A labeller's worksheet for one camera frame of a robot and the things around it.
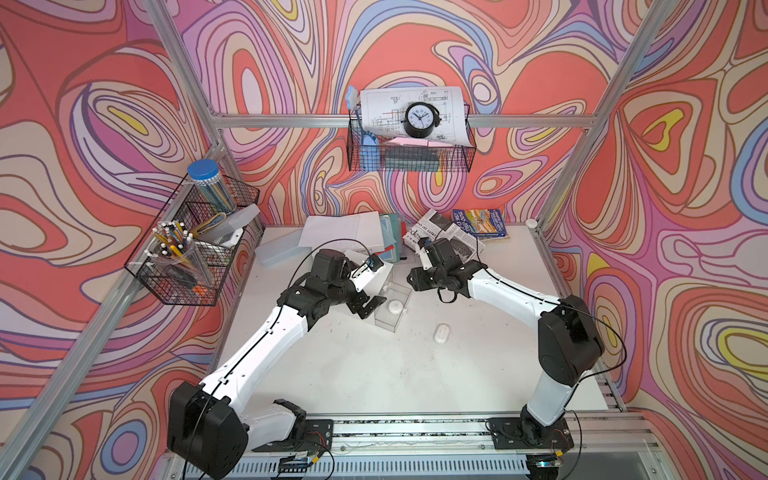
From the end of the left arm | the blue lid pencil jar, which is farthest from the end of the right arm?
the blue lid pencil jar

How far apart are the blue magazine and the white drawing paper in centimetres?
39

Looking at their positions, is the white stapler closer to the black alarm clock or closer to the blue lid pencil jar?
the blue lid pencil jar

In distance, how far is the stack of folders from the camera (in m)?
1.09

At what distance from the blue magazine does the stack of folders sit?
0.71 ft

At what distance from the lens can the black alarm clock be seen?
2.63 ft

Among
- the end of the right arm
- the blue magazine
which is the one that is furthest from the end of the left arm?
the blue magazine

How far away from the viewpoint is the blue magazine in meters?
1.13

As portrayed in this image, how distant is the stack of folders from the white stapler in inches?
18.9

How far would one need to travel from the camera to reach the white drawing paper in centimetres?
85
